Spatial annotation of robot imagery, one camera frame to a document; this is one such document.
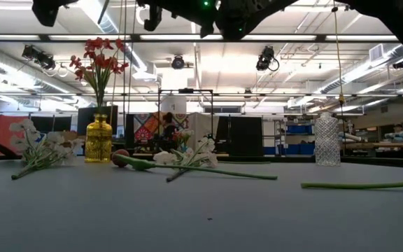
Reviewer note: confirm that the white artificial blossom bunch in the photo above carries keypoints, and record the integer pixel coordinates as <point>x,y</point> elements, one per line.
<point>205,145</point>
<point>40,154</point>

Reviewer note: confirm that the black partition panel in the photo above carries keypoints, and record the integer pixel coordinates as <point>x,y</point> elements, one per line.
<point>240,136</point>

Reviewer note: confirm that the black metal frame stand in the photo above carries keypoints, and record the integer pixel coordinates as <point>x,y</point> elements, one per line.
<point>185,90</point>

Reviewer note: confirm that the colourful patchwork quilt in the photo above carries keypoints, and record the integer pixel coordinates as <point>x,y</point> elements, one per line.
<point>145,126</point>

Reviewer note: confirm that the wooden workbench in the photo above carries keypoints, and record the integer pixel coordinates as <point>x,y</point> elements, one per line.
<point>380,145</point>

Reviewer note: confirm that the white hanging box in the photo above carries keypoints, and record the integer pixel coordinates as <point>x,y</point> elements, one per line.
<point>173,105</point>

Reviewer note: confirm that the background flower bouquet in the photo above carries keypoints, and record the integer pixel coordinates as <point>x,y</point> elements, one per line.
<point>184,134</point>

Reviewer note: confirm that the black ceiling spotlight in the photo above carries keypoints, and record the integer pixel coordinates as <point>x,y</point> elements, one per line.
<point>38,56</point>
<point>401,64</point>
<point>266,57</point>

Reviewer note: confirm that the blue storage bin row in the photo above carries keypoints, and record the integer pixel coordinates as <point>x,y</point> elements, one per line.
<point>292,150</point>

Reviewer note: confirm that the white air vent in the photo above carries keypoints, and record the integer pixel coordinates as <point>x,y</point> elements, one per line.
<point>376,52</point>

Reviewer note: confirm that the round black ceiling light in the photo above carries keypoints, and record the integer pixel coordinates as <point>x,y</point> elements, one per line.
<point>178,63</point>

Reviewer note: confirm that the yellow glass vase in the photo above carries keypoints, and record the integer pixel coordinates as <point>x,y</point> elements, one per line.
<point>98,143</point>

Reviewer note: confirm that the black monitor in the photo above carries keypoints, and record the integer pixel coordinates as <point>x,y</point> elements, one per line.
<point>84,120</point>

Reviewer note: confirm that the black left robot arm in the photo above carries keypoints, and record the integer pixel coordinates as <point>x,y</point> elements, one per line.
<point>49,10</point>

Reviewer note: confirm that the red artificial tulip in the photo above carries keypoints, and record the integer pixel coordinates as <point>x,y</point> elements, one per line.
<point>120,158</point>

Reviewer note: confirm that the person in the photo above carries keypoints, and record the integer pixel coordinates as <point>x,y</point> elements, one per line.
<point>398,127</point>
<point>169,127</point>

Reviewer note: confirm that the clear cut glass vase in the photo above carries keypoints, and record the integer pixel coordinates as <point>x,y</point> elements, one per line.
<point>327,140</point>

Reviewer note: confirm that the red artificial blossom bunch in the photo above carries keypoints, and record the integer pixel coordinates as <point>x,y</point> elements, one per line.
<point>100,91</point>

